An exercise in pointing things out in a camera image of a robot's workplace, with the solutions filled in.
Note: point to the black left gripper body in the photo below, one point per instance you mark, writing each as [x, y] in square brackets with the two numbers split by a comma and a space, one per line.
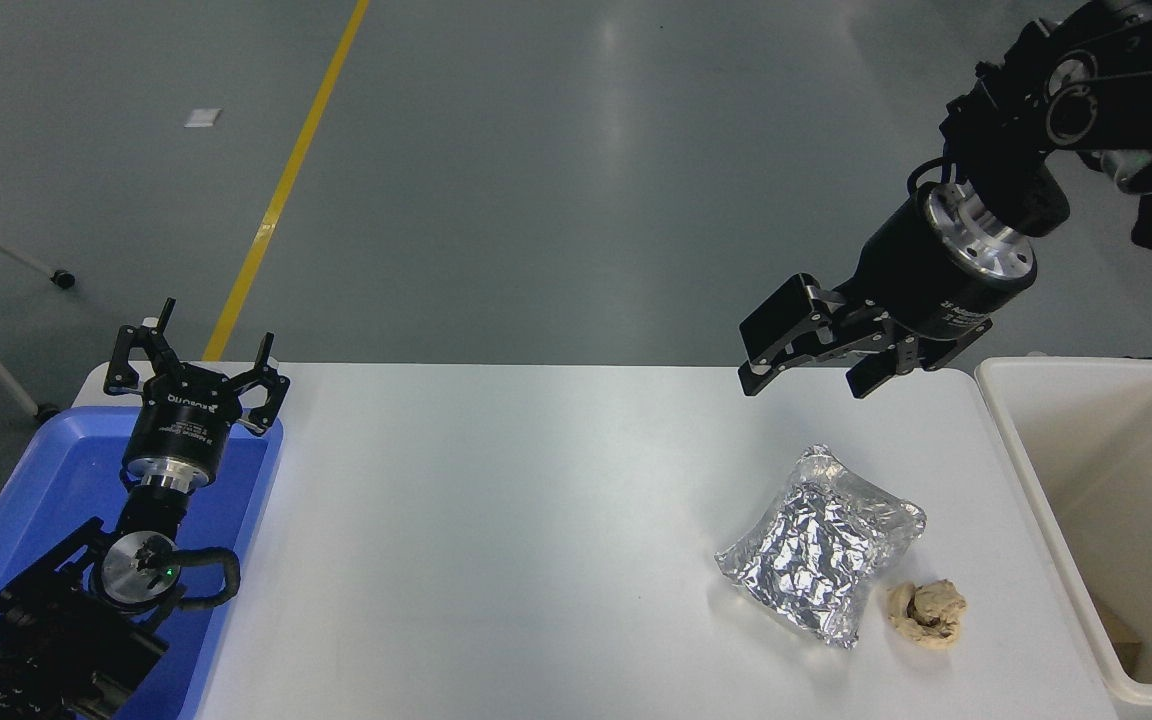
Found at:
[184, 420]

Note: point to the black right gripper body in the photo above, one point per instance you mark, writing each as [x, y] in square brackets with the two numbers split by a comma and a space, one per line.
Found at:
[921, 275]

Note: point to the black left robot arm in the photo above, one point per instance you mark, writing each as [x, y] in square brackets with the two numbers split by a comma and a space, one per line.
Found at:
[56, 630]

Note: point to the blue plastic tray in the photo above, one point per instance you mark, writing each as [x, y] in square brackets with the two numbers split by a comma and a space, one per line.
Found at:
[56, 480]

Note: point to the large pale plastic bin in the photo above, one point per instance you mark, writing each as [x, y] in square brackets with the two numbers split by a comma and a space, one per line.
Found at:
[1086, 470]

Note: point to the crumpled tan paper ball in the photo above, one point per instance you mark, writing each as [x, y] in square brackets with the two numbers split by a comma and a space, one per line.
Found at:
[926, 612]

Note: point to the white paper scrap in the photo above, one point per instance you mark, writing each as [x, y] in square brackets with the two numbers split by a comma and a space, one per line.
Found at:
[202, 117]

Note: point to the grey frame leg with caster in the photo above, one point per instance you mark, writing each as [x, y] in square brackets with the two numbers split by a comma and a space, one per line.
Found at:
[6, 255]

